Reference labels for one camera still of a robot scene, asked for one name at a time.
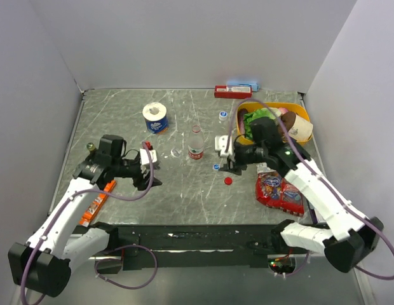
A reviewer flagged clear plastic bottle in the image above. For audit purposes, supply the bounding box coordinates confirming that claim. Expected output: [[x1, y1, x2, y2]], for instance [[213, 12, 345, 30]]
[[170, 148, 182, 158]]

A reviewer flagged red label clear bottle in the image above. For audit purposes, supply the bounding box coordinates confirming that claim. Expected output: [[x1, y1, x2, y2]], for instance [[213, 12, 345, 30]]
[[187, 125, 204, 160]]

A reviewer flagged capped clear bottle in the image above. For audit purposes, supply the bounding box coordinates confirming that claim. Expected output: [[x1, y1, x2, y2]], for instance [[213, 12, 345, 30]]
[[219, 111, 228, 121]]

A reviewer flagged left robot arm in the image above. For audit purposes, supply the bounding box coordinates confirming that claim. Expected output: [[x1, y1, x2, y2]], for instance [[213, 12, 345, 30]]
[[8, 135, 162, 304]]

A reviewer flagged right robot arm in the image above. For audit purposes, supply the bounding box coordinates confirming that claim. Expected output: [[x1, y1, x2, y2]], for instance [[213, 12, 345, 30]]
[[215, 117, 384, 273]]

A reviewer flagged red bottle cap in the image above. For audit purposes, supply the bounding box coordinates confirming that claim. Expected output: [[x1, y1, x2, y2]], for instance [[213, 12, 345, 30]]
[[224, 177, 233, 185]]

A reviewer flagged green glass bottle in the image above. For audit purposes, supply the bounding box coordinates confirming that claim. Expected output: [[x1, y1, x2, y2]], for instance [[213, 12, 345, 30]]
[[86, 142, 97, 153]]

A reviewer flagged orange snack box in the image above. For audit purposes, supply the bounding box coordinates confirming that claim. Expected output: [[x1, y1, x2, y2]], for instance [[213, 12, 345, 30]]
[[79, 194, 109, 227]]

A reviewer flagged red snack bag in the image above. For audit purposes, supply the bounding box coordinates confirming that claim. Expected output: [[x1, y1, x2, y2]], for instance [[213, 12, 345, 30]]
[[255, 163, 304, 217]]

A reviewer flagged purple eggplant toy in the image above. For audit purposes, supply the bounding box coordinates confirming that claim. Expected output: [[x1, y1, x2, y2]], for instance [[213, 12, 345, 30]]
[[237, 108, 248, 130]]

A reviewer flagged green lettuce toy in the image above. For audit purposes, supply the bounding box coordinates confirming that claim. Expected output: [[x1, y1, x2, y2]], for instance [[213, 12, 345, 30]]
[[243, 108, 276, 138]]

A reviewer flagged brown bread toy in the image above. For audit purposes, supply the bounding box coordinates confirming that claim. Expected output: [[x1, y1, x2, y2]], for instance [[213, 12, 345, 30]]
[[280, 111, 297, 132]]

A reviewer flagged beige paper cup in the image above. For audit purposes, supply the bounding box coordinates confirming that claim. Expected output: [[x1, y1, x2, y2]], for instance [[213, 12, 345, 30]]
[[288, 115, 313, 142]]

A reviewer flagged toilet paper roll blue wrapper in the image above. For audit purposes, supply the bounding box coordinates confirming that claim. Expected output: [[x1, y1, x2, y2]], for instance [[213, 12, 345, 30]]
[[142, 102, 168, 134]]

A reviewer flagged red rectangular box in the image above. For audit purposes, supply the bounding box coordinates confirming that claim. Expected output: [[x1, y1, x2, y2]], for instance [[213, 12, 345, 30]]
[[214, 85, 252, 99]]

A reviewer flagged blue packet behind box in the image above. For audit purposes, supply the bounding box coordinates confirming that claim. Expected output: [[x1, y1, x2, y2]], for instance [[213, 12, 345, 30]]
[[226, 80, 261, 92]]

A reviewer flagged yellow plastic basket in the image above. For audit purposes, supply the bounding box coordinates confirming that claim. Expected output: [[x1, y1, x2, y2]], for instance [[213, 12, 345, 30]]
[[236, 101, 313, 145]]

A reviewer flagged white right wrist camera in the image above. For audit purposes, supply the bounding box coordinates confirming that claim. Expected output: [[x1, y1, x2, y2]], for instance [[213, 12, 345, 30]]
[[215, 135, 234, 158]]

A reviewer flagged red camera cable plug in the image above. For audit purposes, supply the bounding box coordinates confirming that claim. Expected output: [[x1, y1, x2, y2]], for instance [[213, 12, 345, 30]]
[[145, 141, 153, 150]]

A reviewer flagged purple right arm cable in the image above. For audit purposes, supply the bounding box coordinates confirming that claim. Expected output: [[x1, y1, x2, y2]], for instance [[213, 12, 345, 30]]
[[224, 98, 394, 280]]

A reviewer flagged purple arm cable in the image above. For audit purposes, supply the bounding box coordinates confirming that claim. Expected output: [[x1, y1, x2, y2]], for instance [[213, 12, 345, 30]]
[[19, 142, 155, 305], [224, 98, 394, 280]]

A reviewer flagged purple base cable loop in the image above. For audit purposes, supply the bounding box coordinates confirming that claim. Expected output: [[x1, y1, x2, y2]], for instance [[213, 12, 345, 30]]
[[94, 244, 158, 290]]

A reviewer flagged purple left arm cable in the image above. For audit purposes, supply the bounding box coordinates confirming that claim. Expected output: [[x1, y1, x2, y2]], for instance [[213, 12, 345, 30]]
[[19, 142, 155, 305]]

